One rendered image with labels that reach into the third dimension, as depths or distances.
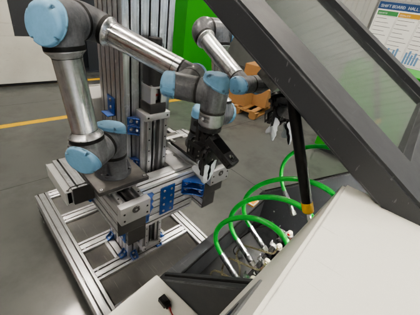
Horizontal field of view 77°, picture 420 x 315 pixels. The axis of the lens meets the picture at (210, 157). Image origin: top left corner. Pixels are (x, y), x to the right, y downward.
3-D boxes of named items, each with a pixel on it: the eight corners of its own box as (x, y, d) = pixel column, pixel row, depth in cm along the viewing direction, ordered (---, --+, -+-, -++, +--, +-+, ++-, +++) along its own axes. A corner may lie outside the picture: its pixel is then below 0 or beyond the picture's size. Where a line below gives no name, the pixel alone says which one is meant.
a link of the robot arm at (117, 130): (132, 148, 115) (132, 119, 108) (115, 164, 103) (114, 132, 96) (107, 142, 116) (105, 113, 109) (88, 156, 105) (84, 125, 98)
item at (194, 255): (251, 217, 139) (259, 193, 131) (259, 221, 137) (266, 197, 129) (163, 299, 96) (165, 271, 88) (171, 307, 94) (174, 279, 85)
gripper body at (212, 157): (200, 149, 91) (205, 116, 85) (220, 159, 87) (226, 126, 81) (185, 155, 86) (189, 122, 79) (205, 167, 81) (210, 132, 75)
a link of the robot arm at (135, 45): (79, 29, 94) (201, 93, 95) (57, 30, 84) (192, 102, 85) (84, -6, 87) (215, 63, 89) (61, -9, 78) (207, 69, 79)
